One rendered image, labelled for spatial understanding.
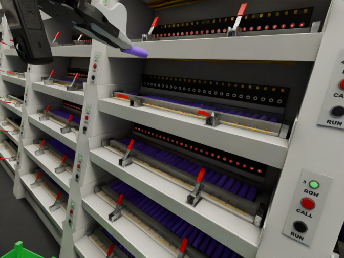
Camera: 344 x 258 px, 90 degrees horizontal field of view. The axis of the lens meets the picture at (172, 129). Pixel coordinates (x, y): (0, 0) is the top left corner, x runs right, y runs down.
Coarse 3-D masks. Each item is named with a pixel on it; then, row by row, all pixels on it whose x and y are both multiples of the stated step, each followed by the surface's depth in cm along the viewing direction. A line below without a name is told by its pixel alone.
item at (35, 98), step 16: (48, 32) 103; (64, 32) 110; (32, 64) 102; (48, 64) 107; (64, 64) 114; (32, 96) 104; (48, 96) 111; (32, 128) 108; (32, 160) 112; (16, 176) 112; (16, 192) 112
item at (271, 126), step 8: (128, 96) 62; (152, 104) 54; (160, 104) 54; (168, 104) 52; (176, 104) 50; (184, 112) 47; (192, 112) 47; (208, 112) 44; (216, 112) 44; (224, 120) 42; (232, 120) 41; (240, 120) 40; (248, 120) 39; (256, 120) 38; (264, 120) 39; (264, 128) 38; (272, 128) 37; (280, 128) 36
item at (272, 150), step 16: (112, 96) 66; (192, 96) 61; (208, 96) 58; (112, 112) 60; (128, 112) 55; (144, 112) 51; (160, 112) 50; (160, 128) 48; (176, 128) 45; (192, 128) 42; (208, 128) 39; (224, 128) 39; (240, 128) 40; (288, 128) 34; (208, 144) 40; (224, 144) 38; (240, 144) 36; (256, 144) 34; (272, 144) 32; (288, 144) 31; (256, 160) 35; (272, 160) 33
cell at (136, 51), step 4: (120, 48) 34; (132, 48) 34; (136, 48) 35; (140, 48) 36; (124, 52) 34; (128, 52) 34; (132, 52) 35; (136, 52) 36; (140, 52) 36; (144, 52) 37; (140, 56) 37; (144, 56) 38
